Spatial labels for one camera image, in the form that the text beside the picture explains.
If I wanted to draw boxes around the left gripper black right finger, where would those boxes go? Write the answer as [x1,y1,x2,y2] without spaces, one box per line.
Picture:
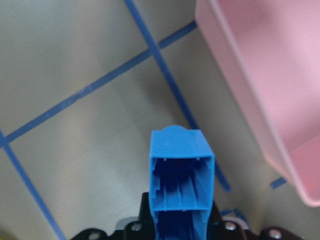
[206,203,305,240]

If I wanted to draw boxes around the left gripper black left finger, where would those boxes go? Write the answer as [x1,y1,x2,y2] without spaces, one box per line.
[72,192,156,240]

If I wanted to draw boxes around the blue toy block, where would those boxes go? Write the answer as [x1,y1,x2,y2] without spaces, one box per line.
[149,125,215,240]

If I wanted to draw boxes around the pink plastic box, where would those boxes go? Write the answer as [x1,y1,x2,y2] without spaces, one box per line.
[195,0,320,207]

